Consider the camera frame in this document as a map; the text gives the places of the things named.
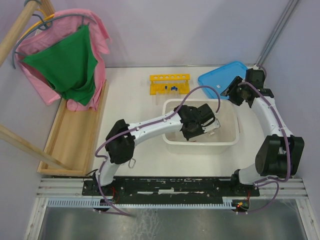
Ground blue plastic bin lid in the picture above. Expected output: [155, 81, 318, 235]
[198, 61, 248, 94]

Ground white plastic storage bin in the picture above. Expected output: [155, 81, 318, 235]
[162, 99, 240, 155]

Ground yellow test tube rack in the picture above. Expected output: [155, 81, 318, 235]
[149, 73, 191, 95]

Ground metal crucible tongs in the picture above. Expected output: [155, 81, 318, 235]
[128, 158, 137, 169]

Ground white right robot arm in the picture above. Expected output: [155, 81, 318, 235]
[221, 68, 305, 196]

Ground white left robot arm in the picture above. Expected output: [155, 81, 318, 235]
[93, 103, 221, 195]

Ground small green circuit board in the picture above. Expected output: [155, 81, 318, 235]
[236, 201, 250, 211]

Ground green shirt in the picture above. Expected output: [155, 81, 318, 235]
[21, 25, 98, 106]

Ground pink shirt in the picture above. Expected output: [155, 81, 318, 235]
[15, 8, 110, 111]

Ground grey clothes hanger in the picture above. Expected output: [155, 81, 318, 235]
[11, 13, 96, 69]

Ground yellow clothes hanger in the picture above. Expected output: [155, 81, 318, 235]
[19, 8, 55, 40]

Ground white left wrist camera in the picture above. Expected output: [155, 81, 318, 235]
[202, 118, 221, 133]

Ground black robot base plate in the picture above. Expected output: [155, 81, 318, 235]
[82, 176, 261, 204]

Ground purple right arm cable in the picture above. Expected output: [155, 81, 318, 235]
[237, 64, 293, 214]

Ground aluminium frame post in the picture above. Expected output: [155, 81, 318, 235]
[255, 0, 301, 66]

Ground wooden clothes rack frame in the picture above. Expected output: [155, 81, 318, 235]
[0, 0, 110, 176]

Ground grey slotted cable duct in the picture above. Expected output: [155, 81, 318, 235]
[47, 197, 236, 210]

